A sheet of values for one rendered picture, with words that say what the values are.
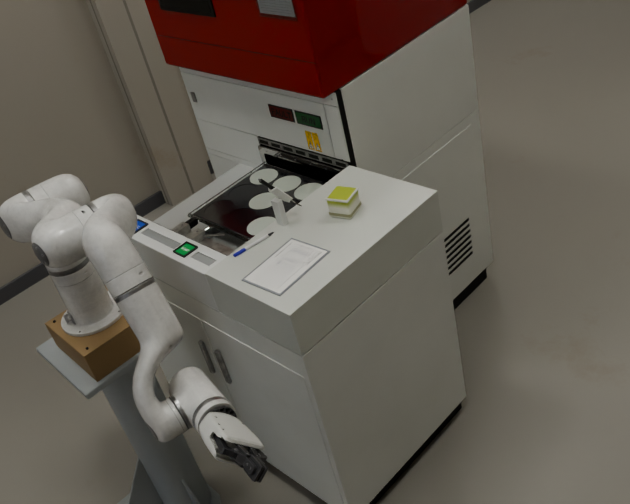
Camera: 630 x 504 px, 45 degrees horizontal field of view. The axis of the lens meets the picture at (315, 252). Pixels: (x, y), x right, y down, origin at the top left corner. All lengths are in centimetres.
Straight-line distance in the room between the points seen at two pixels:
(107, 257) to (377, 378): 106
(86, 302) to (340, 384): 74
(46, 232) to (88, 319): 58
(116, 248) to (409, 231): 96
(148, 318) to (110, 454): 170
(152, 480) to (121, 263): 129
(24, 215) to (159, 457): 97
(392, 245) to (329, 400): 47
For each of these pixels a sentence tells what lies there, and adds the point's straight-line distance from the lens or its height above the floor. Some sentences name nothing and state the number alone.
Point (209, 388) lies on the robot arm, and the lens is 158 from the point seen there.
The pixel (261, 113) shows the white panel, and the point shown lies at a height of 108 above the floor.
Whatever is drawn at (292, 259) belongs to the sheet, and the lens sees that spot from 212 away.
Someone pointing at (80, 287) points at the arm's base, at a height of 105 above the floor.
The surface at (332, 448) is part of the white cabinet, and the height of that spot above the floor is 44.
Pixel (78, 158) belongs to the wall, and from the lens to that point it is 429.
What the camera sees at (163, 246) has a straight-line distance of 237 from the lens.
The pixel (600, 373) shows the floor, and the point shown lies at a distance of 303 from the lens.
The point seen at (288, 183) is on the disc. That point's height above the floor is 90.
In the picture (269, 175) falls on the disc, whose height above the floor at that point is 90.
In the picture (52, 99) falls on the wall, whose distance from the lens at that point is 416.
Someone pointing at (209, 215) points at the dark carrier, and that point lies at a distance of 256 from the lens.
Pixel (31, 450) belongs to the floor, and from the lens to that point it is 342.
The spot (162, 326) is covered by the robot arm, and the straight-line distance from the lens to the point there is 156.
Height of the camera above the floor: 220
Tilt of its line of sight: 35 degrees down
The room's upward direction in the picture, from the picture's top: 15 degrees counter-clockwise
